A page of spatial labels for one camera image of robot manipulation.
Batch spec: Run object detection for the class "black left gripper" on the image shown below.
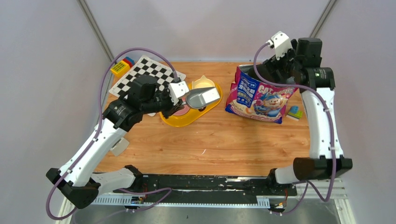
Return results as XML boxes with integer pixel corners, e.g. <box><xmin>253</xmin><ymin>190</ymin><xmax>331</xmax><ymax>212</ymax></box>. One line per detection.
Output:
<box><xmin>141</xmin><ymin>84</ymin><xmax>184</xmax><ymax>119</ymax></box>

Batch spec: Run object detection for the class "silver metal hook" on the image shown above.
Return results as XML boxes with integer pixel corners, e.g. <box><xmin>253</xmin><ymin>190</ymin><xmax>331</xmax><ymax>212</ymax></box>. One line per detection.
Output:
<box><xmin>185</xmin><ymin>87</ymin><xmax>220</xmax><ymax>109</ymax></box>

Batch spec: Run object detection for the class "colourful pet food bag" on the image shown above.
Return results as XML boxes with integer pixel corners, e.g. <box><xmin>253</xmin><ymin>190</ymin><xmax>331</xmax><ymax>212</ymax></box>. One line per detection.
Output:
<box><xmin>225</xmin><ymin>65</ymin><xmax>297</xmax><ymax>124</ymax></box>

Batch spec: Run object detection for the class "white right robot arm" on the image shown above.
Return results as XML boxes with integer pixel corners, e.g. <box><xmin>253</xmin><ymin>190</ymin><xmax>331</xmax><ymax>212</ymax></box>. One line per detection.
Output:
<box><xmin>263</xmin><ymin>32</ymin><xmax>353</xmax><ymax>195</ymax></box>

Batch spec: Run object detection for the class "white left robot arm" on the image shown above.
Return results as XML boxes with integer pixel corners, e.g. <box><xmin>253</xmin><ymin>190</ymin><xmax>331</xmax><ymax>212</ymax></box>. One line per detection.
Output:
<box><xmin>46</xmin><ymin>75</ymin><xmax>189</xmax><ymax>209</ymax></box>

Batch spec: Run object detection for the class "yellow double bowl tray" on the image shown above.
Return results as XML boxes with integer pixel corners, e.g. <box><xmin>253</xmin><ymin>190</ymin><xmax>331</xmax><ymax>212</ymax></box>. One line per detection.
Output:
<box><xmin>159</xmin><ymin>82</ymin><xmax>223</xmax><ymax>127</ymax></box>

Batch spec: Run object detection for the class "pink cat-shaped bowl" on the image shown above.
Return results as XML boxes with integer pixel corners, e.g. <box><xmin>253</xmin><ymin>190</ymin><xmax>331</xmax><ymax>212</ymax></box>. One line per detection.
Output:
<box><xmin>173</xmin><ymin>105</ymin><xmax>190</xmax><ymax>116</ymax></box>

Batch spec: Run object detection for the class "black white checkerboard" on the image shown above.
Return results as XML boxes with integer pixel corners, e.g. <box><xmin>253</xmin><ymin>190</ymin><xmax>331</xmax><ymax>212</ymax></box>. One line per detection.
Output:
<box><xmin>108</xmin><ymin>55</ymin><xmax>175</xmax><ymax>97</ymax></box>

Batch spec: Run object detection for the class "cream cat-shaped bowl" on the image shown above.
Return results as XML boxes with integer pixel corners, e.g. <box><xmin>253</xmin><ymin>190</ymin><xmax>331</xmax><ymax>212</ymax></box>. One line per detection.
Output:
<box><xmin>191</xmin><ymin>75</ymin><xmax>215</xmax><ymax>90</ymax></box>

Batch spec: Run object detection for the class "green blue toy block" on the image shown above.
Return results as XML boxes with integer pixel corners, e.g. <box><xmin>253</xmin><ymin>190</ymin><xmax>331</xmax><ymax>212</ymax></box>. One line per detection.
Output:
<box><xmin>286</xmin><ymin>105</ymin><xmax>303</xmax><ymax>121</ymax></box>

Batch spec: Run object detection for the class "yellow red blue toy block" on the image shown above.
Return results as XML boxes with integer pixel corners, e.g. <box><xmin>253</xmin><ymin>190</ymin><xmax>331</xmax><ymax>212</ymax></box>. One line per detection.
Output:
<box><xmin>110</xmin><ymin>56</ymin><xmax>135</xmax><ymax>77</ymax></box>

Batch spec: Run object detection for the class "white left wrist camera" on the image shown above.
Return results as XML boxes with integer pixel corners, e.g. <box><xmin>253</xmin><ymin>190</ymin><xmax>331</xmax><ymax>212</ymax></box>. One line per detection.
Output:
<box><xmin>168</xmin><ymin>81</ymin><xmax>190</xmax><ymax>105</ymax></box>

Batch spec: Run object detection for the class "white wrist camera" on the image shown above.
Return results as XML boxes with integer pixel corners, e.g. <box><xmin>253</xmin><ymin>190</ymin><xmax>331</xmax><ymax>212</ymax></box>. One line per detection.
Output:
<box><xmin>266</xmin><ymin>31</ymin><xmax>293</xmax><ymax>61</ymax></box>
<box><xmin>168</xmin><ymin>81</ymin><xmax>190</xmax><ymax>105</ymax></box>

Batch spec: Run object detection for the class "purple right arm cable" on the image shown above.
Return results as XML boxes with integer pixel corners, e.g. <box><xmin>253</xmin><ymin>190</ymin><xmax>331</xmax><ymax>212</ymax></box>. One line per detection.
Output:
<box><xmin>253</xmin><ymin>42</ymin><xmax>337</xmax><ymax>216</ymax></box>

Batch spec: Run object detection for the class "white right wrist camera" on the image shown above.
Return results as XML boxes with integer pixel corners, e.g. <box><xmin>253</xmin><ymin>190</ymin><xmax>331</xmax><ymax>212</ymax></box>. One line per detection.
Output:
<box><xmin>266</xmin><ymin>31</ymin><xmax>293</xmax><ymax>61</ymax></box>

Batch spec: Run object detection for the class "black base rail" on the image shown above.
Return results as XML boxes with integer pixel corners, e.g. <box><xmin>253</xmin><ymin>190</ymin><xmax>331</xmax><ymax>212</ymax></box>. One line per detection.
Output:
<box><xmin>126</xmin><ymin>174</ymin><xmax>297</xmax><ymax>207</ymax></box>

